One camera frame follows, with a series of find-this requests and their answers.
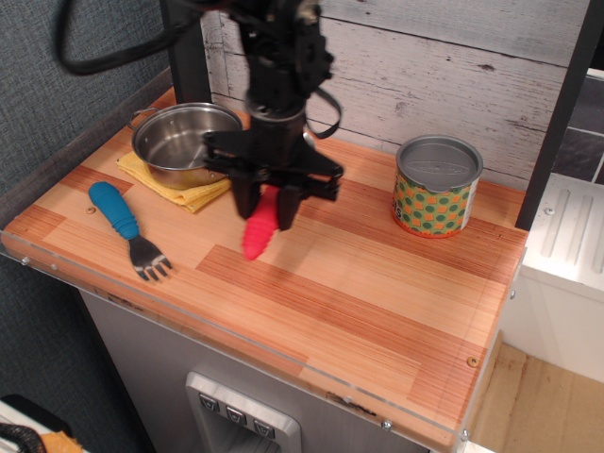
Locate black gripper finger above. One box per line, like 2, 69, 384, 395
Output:
230, 176, 261, 219
277, 185, 302, 231

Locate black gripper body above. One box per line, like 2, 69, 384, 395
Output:
203, 115, 344, 200

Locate red handled metal spoon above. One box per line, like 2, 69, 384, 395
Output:
242, 186, 279, 260

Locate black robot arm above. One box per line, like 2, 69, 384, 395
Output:
203, 1, 344, 230

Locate green orange patterned can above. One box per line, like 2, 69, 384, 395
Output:
392, 135, 483, 239

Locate yellow cloth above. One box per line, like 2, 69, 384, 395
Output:
116, 152, 230, 213

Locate stainless steel pot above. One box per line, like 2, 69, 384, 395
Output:
127, 103, 243, 190

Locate grey cabinet dispenser panel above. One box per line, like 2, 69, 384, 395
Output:
185, 372, 302, 452

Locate white toy sink unit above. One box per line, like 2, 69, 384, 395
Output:
499, 69, 603, 381

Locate orange object at corner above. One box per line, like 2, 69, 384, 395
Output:
41, 431, 86, 453

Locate blue handled metal fork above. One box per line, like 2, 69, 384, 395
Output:
89, 181, 173, 281

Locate black cable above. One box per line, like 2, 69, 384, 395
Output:
56, 0, 204, 76

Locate black vertical post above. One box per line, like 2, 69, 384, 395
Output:
515, 0, 603, 231

